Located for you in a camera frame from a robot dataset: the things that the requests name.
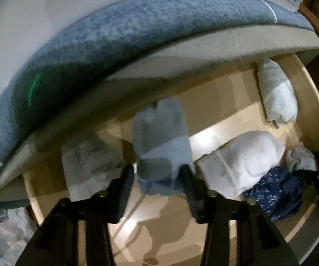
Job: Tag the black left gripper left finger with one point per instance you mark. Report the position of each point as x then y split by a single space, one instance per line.
103 208

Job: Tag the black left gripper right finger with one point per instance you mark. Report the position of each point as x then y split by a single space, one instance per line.
211 208

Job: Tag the white pink floral underwear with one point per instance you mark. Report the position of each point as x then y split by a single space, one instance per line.
300 158

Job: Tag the grey underwear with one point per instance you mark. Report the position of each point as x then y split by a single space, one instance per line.
89 165

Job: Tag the light blue underwear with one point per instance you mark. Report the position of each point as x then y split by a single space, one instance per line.
161 143

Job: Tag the wooden top drawer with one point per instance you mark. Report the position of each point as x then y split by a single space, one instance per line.
159 230

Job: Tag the pale white garment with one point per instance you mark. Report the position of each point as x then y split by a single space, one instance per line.
277 92

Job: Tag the white rolled underwear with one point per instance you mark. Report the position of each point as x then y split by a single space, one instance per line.
239 164

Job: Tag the navy floral lace underwear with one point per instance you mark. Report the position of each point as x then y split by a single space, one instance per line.
278 193

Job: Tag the white plastic bag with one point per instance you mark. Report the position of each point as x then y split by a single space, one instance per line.
16 230

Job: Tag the blue checked cover cloth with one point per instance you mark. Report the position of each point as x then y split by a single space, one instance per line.
81 56

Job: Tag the white XINCCI shoe box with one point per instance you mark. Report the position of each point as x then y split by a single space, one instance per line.
65 0

